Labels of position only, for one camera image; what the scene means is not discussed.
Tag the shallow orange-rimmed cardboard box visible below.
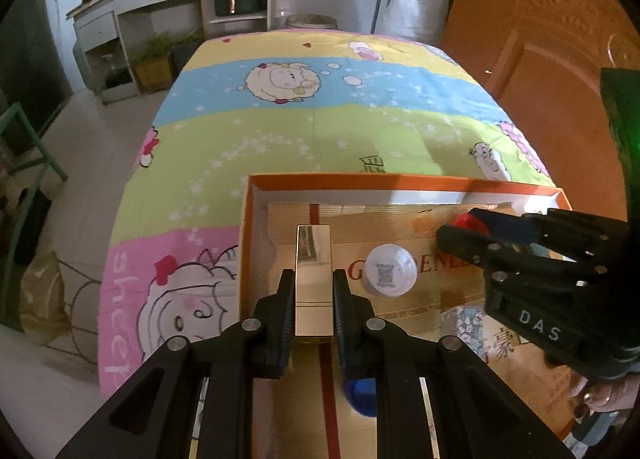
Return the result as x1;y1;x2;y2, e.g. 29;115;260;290
239;174;573;459

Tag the orange carved wooden door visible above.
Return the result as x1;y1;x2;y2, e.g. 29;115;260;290
437;0;640;250

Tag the cartoon printed blanket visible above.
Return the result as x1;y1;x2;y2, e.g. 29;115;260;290
97;29;556;400

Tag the grey gas cylinder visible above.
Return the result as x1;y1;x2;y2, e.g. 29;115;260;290
74;39;91;90

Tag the tan floor bag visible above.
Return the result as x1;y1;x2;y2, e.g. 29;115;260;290
20;251;71;335

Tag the gold rectangular block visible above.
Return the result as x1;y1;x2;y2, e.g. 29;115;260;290
295;224;335;342

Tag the red bottle cap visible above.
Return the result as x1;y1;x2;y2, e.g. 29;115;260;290
452;213;493;240

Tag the person's right hand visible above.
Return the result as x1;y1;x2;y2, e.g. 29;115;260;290
570;374;636;421

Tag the round lidded basin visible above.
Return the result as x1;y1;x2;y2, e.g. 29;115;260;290
285;14;338;32

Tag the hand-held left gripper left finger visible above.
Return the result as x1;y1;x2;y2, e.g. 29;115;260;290
55;269;297;459

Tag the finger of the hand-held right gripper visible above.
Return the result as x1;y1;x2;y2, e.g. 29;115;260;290
436;225;616;290
470;209;628;260

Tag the wooden plant box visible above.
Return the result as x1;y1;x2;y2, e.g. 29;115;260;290
131;34;201;90

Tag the blue bottle cap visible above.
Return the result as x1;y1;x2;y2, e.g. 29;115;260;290
342;378;377;417

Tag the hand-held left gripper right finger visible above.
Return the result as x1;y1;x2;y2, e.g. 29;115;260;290
333;269;576;459

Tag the dark green refrigerator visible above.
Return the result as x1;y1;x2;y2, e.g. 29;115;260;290
0;0;71;154

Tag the green wooden stool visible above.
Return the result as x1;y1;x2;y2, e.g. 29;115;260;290
0;101;68;220

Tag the white round cap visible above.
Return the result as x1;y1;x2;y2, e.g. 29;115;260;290
366;243;418;297

